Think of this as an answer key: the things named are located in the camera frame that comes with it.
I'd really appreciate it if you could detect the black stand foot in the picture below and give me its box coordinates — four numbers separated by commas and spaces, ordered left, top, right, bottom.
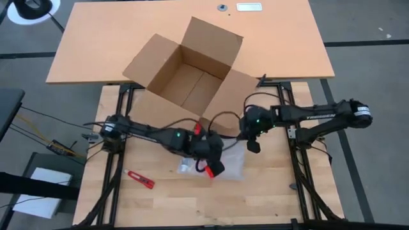
12, 0, 54, 20

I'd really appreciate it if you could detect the black power adapter box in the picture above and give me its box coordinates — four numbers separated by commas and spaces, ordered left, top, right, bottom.
47, 139, 77, 157

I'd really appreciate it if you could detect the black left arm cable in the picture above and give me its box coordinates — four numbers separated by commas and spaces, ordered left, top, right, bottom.
159, 110, 242, 141

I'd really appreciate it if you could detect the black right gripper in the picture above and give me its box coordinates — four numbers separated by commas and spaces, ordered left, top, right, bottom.
239, 105, 276, 154

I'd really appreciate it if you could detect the white desk plate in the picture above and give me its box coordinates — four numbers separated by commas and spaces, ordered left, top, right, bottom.
236, 3, 263, 12

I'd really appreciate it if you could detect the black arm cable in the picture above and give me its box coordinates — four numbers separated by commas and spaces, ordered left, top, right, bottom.
159, 110, 242, 141
242, 91, 293, 111

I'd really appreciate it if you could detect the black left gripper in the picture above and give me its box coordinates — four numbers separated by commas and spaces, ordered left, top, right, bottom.
190, 121, 226, 178

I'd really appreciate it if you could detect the black side table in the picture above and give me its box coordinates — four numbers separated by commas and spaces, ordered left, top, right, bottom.
0, 88, 26, 141

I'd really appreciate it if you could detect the brown cardboard box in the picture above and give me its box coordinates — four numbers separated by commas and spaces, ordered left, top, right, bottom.
122, 16, 259, 137

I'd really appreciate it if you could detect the white round floor base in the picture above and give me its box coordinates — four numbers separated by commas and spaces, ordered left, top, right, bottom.
6, 0, 61, 26

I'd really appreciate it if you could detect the light wooden desk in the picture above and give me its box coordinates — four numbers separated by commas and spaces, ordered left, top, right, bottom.
46, 0, 336, 85

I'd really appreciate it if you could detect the black strap bar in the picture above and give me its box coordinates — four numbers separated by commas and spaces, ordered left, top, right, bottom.
0, 171, 81, 201

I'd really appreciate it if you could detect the white board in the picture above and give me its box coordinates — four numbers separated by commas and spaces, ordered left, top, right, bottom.
12, 167, 73, 220

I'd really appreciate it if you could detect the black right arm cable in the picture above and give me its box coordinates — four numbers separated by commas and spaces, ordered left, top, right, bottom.
242, 91, 293, 111

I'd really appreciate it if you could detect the white translucent zip pouch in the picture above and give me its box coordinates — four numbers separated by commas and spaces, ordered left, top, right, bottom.
177, 140, 246, 182

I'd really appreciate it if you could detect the red box cutter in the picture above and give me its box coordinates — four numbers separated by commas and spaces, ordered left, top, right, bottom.
123, 169, 156, 190

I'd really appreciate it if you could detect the black clamp knob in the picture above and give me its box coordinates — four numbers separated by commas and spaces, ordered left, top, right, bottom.
255, 73, 272, 88

